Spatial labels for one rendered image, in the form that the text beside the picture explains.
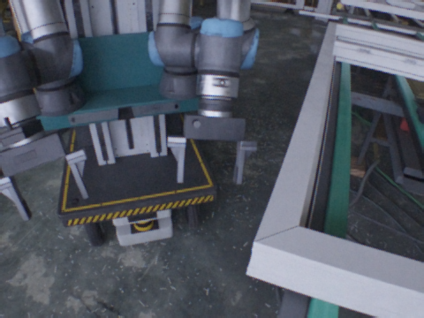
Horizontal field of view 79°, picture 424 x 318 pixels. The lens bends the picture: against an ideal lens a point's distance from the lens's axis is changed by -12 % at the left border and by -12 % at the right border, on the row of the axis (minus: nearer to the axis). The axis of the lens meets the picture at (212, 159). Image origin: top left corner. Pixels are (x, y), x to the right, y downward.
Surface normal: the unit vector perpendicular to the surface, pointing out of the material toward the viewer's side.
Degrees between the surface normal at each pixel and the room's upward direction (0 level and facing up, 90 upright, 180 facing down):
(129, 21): 90
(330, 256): 0
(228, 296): 0
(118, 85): 90
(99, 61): 90
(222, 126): 66
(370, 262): 0
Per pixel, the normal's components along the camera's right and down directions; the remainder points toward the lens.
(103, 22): 0.29, 0.59
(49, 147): 0.38, 0.21
